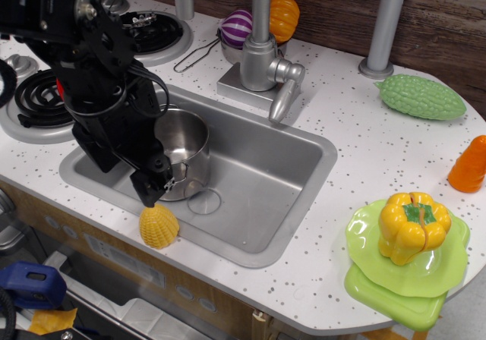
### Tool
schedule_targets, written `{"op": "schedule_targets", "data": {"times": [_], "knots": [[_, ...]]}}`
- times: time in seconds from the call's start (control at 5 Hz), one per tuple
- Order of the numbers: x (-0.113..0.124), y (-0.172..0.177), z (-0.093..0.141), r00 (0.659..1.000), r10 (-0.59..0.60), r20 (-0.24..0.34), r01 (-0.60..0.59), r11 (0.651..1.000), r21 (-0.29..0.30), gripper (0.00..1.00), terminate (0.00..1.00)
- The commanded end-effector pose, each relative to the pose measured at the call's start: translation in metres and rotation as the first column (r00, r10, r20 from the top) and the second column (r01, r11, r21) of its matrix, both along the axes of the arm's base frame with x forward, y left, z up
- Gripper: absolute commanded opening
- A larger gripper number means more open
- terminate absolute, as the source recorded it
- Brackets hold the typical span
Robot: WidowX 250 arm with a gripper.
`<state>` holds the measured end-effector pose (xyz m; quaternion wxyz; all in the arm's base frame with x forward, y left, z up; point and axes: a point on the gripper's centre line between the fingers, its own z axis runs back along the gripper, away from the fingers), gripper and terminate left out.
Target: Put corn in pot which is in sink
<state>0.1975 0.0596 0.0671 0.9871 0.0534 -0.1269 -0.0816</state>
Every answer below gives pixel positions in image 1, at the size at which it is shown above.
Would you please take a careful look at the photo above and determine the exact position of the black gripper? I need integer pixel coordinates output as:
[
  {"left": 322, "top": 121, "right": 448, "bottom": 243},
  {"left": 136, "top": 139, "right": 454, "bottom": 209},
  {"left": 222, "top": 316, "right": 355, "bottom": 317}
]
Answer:
[{"left": 66, "top": 61, "right": 173, "bottom": 207}]

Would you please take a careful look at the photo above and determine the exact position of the yellow toy corn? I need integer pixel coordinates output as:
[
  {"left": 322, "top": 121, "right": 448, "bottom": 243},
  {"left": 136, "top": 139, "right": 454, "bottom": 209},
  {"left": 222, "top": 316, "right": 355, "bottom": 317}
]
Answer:
[{"left": 139, "top": 204, "right": 180, "bottom": 249}]

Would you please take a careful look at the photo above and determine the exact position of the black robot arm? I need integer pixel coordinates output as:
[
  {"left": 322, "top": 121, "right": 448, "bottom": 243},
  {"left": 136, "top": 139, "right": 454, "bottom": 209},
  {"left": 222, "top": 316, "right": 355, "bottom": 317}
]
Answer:
[{"left": 1, "top": 0, "right": 174, "bottom": 207}]

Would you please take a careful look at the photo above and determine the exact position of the stainless steel pot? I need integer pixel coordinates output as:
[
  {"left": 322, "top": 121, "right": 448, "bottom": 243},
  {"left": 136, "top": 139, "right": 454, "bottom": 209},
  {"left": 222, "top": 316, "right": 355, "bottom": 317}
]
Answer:
[{"left": 155, "top": 108, "right": 210, "bottom": 202}]

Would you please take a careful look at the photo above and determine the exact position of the grey toy sink basin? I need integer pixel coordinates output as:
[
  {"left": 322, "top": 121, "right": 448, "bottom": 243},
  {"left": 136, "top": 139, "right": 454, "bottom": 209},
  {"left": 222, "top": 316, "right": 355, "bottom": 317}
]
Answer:
[{"left": 58, "top": 83, "right": 339, "bottom": 269}]

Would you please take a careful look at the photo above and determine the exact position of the red toy chili pepper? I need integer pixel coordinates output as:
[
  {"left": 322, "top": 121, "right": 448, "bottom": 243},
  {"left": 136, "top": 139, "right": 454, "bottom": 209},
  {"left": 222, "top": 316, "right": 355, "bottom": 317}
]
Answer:
[{"left": 56, "top": 79, "right": 65, "bottom": 101}]

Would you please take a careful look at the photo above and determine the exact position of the front black stove burner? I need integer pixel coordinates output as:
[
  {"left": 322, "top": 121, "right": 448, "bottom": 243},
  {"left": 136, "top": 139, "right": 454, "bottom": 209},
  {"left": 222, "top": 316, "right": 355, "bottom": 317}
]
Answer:
[{"left": 1, "top": 70, "right": 74, "bottom": 144}]

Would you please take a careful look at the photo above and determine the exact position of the black stove burner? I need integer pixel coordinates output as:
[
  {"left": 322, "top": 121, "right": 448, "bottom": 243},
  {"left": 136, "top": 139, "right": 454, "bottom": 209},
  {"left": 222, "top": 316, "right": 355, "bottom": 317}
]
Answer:
[
  {"left": 1, "top": 70, "right": 74, "bottom": 144},
  {"left": 121, "top": 11, "right": 193, "bottom": 67}
]

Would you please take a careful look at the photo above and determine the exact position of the rear black stove burner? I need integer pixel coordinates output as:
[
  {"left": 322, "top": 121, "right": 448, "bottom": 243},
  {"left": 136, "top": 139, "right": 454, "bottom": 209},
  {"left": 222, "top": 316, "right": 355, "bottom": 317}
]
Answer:
[{"left": 121, "top": 11, "right": 193, "bottom": 67}]

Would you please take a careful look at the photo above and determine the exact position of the blue clamp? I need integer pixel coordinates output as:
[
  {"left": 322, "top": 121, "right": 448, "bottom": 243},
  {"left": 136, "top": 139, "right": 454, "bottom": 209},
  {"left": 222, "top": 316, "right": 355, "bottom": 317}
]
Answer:
[{"left": 1, "top": 261, "right": 67, "bottom": 310}]

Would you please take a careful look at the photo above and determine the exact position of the silver toy faucet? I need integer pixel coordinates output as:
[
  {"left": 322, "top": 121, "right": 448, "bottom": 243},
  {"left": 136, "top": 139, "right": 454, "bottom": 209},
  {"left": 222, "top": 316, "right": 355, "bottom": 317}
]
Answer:
[{"left": 217, "top": 0, "right": 305, "bottom": 124}]

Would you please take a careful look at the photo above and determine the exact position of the yellow masking tape piece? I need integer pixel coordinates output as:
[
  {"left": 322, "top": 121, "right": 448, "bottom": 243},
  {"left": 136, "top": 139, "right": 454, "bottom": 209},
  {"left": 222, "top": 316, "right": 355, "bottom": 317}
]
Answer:
[{"left": 28, "top": 308, "right": 77, "bottom": 335}]

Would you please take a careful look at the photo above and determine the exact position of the silver stove knob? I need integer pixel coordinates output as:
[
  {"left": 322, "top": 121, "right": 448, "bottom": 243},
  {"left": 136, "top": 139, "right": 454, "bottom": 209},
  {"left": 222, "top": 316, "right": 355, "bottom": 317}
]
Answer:
[
  {"left": 5, "top": 54, "right": 39, "bottom": 79},
  {"left": 101, "top": 0, "right": 130, "bottom": 15}
]

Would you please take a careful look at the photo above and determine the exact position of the purple striped toy onion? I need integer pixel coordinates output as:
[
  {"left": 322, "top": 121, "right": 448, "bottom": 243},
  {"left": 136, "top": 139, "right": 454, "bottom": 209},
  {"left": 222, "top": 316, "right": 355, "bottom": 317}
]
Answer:
[{"left": 219, "top": 9, "right": 253, "bottom": 49}]

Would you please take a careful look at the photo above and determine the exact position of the rear silver stove knob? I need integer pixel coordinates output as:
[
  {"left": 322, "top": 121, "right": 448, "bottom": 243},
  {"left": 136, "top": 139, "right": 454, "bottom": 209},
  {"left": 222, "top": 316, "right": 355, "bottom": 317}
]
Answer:
[{"left": 101, "top": 0, "right": 130, "bottom": 15}]

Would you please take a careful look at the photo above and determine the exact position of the orange toy pumpkin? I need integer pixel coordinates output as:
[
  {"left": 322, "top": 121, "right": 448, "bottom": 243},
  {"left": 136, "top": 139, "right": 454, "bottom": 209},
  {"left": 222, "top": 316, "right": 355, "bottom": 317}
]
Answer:
[{"left": 270, "top": 0, "right": 300, "bottom": 44}]

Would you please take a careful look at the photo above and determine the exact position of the grey right support pole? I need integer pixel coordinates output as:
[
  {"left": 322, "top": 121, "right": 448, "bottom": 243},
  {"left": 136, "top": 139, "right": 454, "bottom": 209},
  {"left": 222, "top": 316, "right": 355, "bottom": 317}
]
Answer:
[{"left": 358, "top": 0, "right": 404, "bottom": 80}]

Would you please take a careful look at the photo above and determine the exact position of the yellow toy bell pepper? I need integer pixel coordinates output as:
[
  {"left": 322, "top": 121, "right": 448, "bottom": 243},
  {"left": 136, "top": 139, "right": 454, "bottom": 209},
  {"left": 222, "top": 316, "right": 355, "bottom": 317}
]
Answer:
[{"left": 378, "top": 192, "right": 452, "bottom": 266}]

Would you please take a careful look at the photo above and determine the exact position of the green toy bitter melon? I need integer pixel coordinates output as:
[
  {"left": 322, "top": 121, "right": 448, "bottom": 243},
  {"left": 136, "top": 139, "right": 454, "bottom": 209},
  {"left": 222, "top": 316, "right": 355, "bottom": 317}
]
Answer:
[{"left": 374, "top": 74, "right": 467, "bottom": 121}]

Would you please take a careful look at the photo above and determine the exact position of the light green plastic plate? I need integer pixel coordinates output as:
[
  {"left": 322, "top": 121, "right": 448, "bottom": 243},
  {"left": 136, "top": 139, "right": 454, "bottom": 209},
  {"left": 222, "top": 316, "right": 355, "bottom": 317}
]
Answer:
[{"left": 346, "top": 200, "right": 470, "bottom": 298}]

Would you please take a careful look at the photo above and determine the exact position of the green plastic cutting board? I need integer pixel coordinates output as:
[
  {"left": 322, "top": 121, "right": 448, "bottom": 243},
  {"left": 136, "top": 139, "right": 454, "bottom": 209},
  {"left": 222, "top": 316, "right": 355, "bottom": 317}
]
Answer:
[{"left": 344, "top": 264, "right": 447, "bottom": 332}]

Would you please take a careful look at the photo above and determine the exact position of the orange toy carrot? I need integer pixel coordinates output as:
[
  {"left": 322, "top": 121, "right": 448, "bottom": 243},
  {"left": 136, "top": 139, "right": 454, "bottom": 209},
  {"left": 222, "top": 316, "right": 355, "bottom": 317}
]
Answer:
[{"left": 447, "top": 135, "right": 485, "bottom": 193}]

